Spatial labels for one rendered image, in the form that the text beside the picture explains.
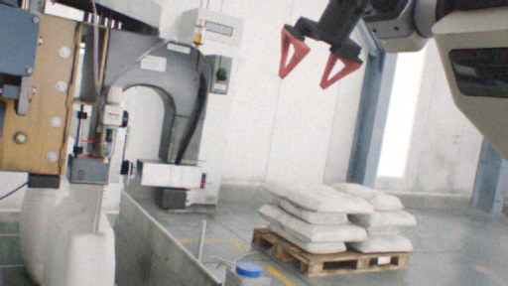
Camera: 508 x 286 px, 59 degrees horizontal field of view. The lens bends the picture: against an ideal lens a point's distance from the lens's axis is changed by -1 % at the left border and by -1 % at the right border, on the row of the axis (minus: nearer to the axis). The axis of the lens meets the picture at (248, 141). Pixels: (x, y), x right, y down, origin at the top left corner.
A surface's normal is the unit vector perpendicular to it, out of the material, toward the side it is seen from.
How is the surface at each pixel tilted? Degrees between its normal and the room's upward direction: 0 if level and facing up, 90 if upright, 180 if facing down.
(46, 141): 90
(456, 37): 130
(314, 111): 90
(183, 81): 90
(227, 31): 90
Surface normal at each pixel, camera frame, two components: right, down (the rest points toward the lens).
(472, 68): -0.76, 0.56
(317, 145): 0.49, 0.15
